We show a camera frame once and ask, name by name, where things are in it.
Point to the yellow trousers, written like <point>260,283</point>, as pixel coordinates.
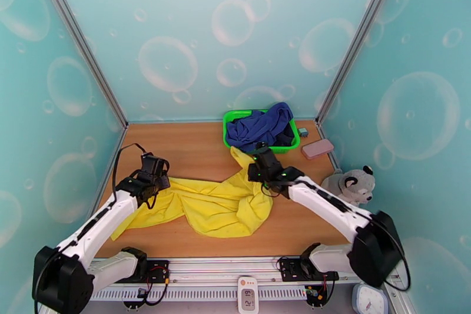
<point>220,206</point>

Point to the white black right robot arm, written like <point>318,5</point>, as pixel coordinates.
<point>323,199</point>

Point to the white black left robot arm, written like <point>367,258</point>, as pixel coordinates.
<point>110,213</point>

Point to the green plastic basket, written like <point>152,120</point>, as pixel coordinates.
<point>257,150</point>

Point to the dark navy garment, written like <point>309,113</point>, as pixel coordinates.
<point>286,138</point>

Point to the blue garment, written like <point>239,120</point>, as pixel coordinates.
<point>257,127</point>

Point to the small grey green box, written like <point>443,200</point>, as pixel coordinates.
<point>302,132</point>

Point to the pink rectangular case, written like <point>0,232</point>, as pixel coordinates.
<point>317,149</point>

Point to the grey raccoon plush toy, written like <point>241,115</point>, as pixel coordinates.
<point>347,186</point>

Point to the white digital clock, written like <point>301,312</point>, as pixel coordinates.
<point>248,296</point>

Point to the pale blue analog clock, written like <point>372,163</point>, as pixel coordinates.
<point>369,300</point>

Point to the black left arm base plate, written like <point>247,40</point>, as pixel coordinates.
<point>158,272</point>

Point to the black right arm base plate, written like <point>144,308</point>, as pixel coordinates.
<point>289,268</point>

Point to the aluminium mounting rail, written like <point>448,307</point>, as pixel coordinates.
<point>220,268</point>

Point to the aluminium frame post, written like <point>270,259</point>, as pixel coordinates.
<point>81,40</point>
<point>359,40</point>

